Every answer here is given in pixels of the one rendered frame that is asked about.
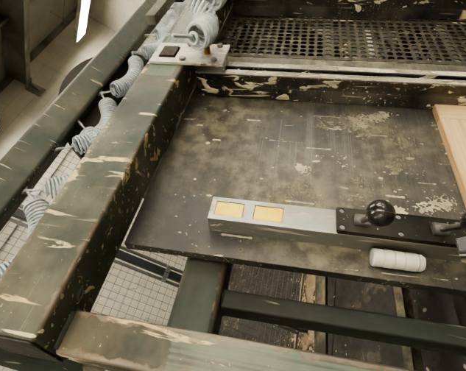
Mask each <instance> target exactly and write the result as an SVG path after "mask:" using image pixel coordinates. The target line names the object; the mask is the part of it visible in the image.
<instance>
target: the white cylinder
mask: <svg viewBox="0 0 466 371"><path fill-rule="evenodd" d="M370 265H371V266H377V267H383V268H388V269H399V270H405V271H410V272H422V271H423V270H425V268H426V259H425V257H423V256H422V255H419V254H417V253H412V252H401V251H395V250H393V251H392V250H382V249H378V248H372V249H371V250H370Z"/></svg>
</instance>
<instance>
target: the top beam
mask: <svg viewBox="0 0 466 371"><path fill-rule="evenodd" d="M193 15H194V12H192V11H190V10H188V5H187V6H186V7H185V9H184V10H183V11H182V13H181V14H180V16H179V18H178V19H177V20H176V21H175V23H174V25H173V26H172V28H171V29H170V30H169V32H168V34H167V35H166V37H165V38H164V39H163V41H162V42H161V43H188V41H187V39H186V38H173V37H172V33H174V34H184V35H185V34H186V29H187V26H188V25H189V23H190V22H192V17H193ZM195 72H196V71H195V67H194V66H190V65H169V64H155V63H149V62H148V63H147V64H146V65H145V67H144V69H143V70H142V72H141V73H140V74H139V76H138V78H137V79H136V80H135V82H134V83H133V85H132V86H131V88H130V89H129V90H128V92H127V93H126V95H125V96H124V98H123V99H122V101H121V102H120V104H119V106H118V107H117V108H116V109H115V111H114V112H113V114H112V116H111V117H110V118H109V120H108V121H107V123H106V124H105V126H104V127H103V128H102V130H101V132H100V133H99V134H98V136H97V137H96V139H95V140H94V142H93V143H92V144H91V146H90V148H89V149H88V151H87V152H86V153H85V155H84V156H83V158H82V160H81V161H80V162H79V163H78V165H77V167H76V168H75V170H74V171H73V172H72V174H71V176H70V177H69V178H68V179H67V181H66V183H65V184H64V186H63V187H62V188H61V190H60V192H59V193H58V194H57V196H56V197H55V198H54V200H53V202H52V203H51V205H50V206H49V207H48V209H47V210H46V212H45V214H44V215H43V216H42V218H41V219H40V221H39V222H38V223H37V225H36V226H35V228H34V230H33V231H32V232H31V234H30V235H29V237H28V238H27V240H26V241H25V242H24V244H23V246H22V247H21V249H20V250H19V251H18V253H17V254H16V256H15V257H14V259H13V260H12V262H11V263H10V265H9V266H8V267H7V269H6V270H5V272H4V274H3V275H2V276H1V277H0V348H1V349H3V350H6V351H8V352H11V353H17V354H21V355H25V356H31V357H35V358H41V359H46V360H49V361H56V362H60V363H62V362H63V361H66V360H68V358H65V357H61V356H59V355H58V354H56V350H55V349H54V346H55V343H56V341H57V339H58V337H59V335H60V333H61V331H62V329H63V327H64V325H65V323H66V321H67V319H68V317H69V315H70V313H71V312H72V311H74V312H75V311H76V310H77V309H78V308H80V309H81V310H82V311H87V312H91V309H92V308H93V305H94V303H95V301H96V299H97V296H98V294H99V292H100V290H101V288H102V285H103V283H104V281H105V279H106V277H107V274H108V272H109V271H110V268H111V266H112V264H113V262H114V260H115V257H116V255H117V253H118V251H119V248H120V246H121V244H122V242H123V240H124V237H125V236H126V234H127V231H128V229H129V227H130V225H131V223H132V221H133V218H134V216H135V214H136V212H137V210H138V207H139V205H140V204H141V200H142V199H143V197H144V195H145V193H146V190H147V188H148V186H149V184H150V181H151V179H152V177H153V175H154V173H155V170H156V168H157V167H158V164H159V162H160V159H161V158H162V156H163V153H164V151H165V149H166V147H167V145H168V142H169V140H170V138H171V136H172V133H173V132H174V129H175V127H176V126H177V123H178V121H179V119H180V117H181V114H182V112H183V110H184V108H185V106H186V103H187V101H188V99H189V97H190V95H191V92H192V91H193V89H194V86H195V84H196V82H197V80H196V74H195Z"/></svg>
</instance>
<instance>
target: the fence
mask: <svg viewBox="0 0 466 371"><path fill-rule="evenodd" d="M217 202H229V203H236V204H242V205H244V211H243V215H242V218H239V217H233V216H221V215H215V214H214V213H215V210H216V205H217ZM256 206H261V207H268V208H281V209H283V218H282V222H271V221H264V220H257V219H253V216H254V212H255V207H256ZM208 224H209V229H210V230H212V231H219V232H225V233H236V234H242V235H248V236H259V237H265V238H271V239H283V240H289V241H299V242H305V243H312V244H323V245H329V246H335V247H346V248H352V249H358V250H369V251H370V250H371V249H372V248H378V249H382V250H392V251H393V250H395V251H401V252H412V253H417V254H419V255H422V256H423V257H425V258H433V259H439V260H445V261H455V262H462V263H466V258H461V257H460V255H459V252H458V249H457V248H455V247H444V246H437V245H430V244H419V243H413V242H406V241H395V240H389V239H382V238H370V237H364V236H352V235H346V234H340V233H337V232H336V210H329V209H322V208H310V207H303V206H296V205H283V204H276V203H269V202H256V201H249V200H242V199H230V198H223V197H213V200H212V203H211V208H210V210H209V214H208Z"/></svg>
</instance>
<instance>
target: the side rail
mask: <svg viewBox="0 0 466 371"><path fill-rule="evenodd" d="M75 312H76V313H75V315H74V318H73V320H72V321H71V324H70V325H69V328H68V330H67V332H66V334H65V336H64V338H63V341H62V342H61V344H60V346H59V348H58V350H56V354H58V355H59V356H61V357H65V358H72V359H75V360H76V361H78V362H79V363H81V364H82V369H83V370H84V371H418V370H410V369H406V368H402V367H393V366H389V365H385V364H377V363H372V362H368V361H360V360H356V359H351V358H344V357H339V356H332V355H328V354H323V353H315V352H311V351H307V350H298V349H294V348H290V347H282V346H277V345H273V344H265V343H261V342H254V341H249V340H244V339H237V338H233V337H228V336H220V335H216V334H211V333H203V332H199V331H191V330H187V329H182V328H175V327H170V326H166V325H159V324H154V323H149V322H142V321H138V320H133V319H125V318H121V317H113V316H108V315H104V314H96V313H92V312H87V311H80V310H76V311H75Z"/></svg>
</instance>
